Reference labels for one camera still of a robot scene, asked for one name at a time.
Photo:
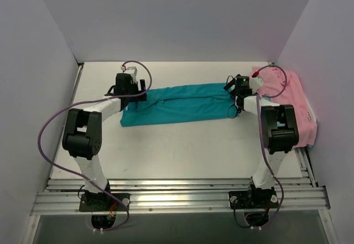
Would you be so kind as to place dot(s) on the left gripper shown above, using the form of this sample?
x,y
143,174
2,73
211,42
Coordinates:
x,y
141,89

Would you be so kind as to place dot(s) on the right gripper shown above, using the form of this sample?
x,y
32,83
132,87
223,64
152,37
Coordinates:
x,y
230,87

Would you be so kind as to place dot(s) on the teal t-shirt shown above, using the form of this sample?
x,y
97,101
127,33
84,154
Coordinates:
x,y
179,104

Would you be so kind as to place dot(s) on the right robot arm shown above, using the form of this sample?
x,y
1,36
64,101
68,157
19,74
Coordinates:
x,y
277,124

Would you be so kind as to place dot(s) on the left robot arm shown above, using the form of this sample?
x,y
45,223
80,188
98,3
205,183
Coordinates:
x,y
83,130

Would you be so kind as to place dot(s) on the pink polo shirt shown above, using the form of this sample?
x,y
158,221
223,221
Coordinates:
x,y
284,87

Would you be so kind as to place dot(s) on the white laundry basket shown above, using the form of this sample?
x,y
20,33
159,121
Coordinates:
x,y
311,115

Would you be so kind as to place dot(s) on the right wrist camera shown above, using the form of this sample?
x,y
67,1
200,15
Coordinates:
x,y
255,81

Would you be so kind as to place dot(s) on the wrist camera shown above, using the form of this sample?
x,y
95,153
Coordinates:
x,y
132,71
255,81

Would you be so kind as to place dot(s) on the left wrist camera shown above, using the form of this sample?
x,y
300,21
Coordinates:
x,y
132,71

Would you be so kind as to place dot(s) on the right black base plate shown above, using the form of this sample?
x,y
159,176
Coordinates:
x,y
247,199

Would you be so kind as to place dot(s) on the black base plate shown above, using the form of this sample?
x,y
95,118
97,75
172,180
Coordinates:
x,y
247,199
100,202

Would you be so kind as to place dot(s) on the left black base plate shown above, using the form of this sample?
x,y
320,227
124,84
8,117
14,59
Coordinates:
x,y
100,202

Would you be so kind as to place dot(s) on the aluminium rail frame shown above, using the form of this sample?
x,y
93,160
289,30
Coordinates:
x,y
168,196

